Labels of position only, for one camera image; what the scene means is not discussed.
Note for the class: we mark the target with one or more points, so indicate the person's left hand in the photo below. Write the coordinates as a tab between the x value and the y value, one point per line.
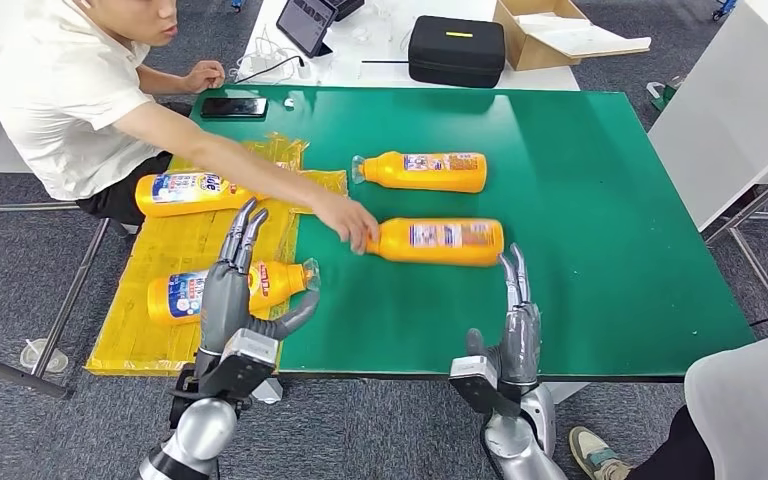
204	76

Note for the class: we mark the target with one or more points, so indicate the person's right hand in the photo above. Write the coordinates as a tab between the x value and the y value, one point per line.
351	225

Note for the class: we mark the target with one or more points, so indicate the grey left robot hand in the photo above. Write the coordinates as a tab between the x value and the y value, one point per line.
225	305

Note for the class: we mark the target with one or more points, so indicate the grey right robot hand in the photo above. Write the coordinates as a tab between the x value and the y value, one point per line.
522	344

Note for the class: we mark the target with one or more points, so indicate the orange detergent bottle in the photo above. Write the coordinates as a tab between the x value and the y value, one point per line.
178	199
172	298
384	172
397	245

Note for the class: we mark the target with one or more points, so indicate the person's right forearm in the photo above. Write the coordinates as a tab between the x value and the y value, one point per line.
251	169

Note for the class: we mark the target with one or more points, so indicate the person's left forearm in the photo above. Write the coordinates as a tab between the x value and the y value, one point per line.
162	81

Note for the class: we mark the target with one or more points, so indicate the black smartphone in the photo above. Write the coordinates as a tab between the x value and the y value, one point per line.
233	107

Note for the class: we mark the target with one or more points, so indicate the white table foot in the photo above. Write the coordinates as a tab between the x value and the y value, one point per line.
268	391
566	392

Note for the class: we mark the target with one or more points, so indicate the small blue floor object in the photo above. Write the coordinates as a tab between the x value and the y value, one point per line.
236	5

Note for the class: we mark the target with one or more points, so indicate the yellow taped cardboard mat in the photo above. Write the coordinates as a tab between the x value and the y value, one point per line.
152	344

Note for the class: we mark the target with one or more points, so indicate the black tablet on stand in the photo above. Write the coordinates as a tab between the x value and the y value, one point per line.
306	23

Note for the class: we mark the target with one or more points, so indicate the person's shoe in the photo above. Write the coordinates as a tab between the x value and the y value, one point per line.
592	454

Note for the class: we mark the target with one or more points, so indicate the person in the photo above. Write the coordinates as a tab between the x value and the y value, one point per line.
59	99
748	417

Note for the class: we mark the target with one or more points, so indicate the black electronic device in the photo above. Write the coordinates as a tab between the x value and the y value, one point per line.
345	6

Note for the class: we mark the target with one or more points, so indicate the thin black stick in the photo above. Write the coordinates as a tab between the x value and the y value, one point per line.
384	62

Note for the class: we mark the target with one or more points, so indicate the white table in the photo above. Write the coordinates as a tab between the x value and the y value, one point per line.
384	40

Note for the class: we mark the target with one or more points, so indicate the clear plastic cup lid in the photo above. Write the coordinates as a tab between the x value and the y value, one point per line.
43	356

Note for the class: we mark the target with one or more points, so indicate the black zipped carry case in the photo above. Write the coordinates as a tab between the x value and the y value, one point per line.
457	56

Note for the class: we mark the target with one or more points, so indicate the open cardboard box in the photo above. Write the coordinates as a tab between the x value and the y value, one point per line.
531	53

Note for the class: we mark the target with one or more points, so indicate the green and white floor object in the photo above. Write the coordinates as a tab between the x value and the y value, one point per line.
665	95

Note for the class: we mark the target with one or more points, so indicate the white sheet in box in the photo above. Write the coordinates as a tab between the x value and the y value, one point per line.
586	40

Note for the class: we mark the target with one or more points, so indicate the white desk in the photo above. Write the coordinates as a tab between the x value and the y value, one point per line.
728	106

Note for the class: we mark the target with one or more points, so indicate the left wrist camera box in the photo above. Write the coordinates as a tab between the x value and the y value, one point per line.
248	351

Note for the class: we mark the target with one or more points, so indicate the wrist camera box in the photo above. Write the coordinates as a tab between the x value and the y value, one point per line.
477	384
248	351

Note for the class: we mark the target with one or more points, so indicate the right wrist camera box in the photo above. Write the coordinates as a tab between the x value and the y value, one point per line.
477	384

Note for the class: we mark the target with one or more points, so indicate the metal frame with legs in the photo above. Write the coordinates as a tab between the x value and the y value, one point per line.
69	298

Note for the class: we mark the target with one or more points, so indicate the metal desk frame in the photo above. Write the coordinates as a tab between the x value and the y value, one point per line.
758	275

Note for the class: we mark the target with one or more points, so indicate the blue wheeled frame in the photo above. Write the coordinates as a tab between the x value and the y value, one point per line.
724	8

